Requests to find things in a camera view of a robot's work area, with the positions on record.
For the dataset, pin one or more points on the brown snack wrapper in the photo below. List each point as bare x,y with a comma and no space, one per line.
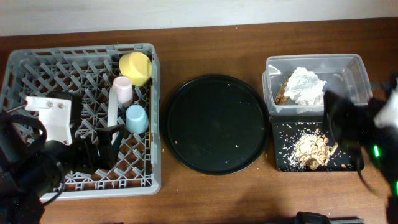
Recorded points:
281,99

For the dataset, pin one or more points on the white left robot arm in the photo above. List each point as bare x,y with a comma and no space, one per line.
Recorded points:
31,165

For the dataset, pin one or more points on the grey round plate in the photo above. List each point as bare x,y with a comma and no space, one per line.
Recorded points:
112,108

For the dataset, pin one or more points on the black rectangular tray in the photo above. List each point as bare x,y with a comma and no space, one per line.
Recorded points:
286,149

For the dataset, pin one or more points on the blue plastic cup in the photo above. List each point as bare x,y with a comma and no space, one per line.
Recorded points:
136,119

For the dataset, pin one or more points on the wooden chopstick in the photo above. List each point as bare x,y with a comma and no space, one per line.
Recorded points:
150,117

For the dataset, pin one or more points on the white paper napkin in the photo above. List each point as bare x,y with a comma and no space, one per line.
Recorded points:
304,87

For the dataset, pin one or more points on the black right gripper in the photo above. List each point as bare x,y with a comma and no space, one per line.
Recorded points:
347,125

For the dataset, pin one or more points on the pink plastic cup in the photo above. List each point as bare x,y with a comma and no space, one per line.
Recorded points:
123,88

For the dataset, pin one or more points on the food scraps and rice pile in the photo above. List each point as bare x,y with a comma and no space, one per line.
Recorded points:
312,151

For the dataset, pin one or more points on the grey dishwasher rack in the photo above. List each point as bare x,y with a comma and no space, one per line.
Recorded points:
90,71

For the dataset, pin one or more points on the black round tray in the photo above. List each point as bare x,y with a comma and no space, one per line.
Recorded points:
216,124

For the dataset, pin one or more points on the yellow bowl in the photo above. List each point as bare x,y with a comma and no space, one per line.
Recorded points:
137,67

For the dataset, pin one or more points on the clear plastic bin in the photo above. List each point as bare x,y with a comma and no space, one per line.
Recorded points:
344,74

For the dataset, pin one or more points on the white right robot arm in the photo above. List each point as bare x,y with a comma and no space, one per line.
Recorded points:
383,155

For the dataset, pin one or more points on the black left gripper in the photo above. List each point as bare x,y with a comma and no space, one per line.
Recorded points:
90,149

